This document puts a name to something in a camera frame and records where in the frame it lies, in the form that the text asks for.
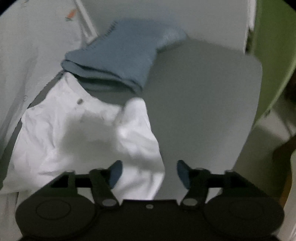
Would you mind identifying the white garment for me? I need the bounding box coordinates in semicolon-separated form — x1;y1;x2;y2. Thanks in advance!
1;72;165;200

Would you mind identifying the white carrot-print bed sheet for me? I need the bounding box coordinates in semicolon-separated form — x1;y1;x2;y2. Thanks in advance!
0;0;98;160

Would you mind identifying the folded blue towel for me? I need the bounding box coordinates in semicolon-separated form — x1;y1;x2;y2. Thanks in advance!
61;19;187;92

